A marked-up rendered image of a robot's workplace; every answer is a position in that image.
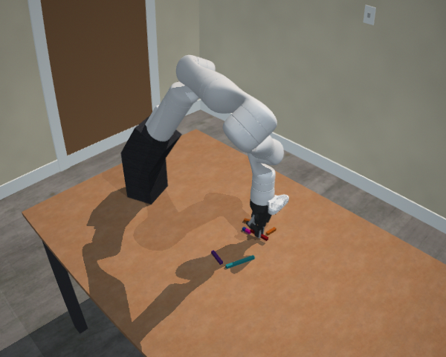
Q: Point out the dark red rod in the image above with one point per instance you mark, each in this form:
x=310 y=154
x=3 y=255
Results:
x=262 y=235

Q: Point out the turquoise rod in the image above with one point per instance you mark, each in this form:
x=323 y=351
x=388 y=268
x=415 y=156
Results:
x=238 y=262

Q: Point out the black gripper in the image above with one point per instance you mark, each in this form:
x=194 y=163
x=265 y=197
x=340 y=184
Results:
x=258 y=217

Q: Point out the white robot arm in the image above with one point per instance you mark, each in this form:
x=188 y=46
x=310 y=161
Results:
x=250 y=126

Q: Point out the purple rod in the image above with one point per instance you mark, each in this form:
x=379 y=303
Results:
x=217 y=257

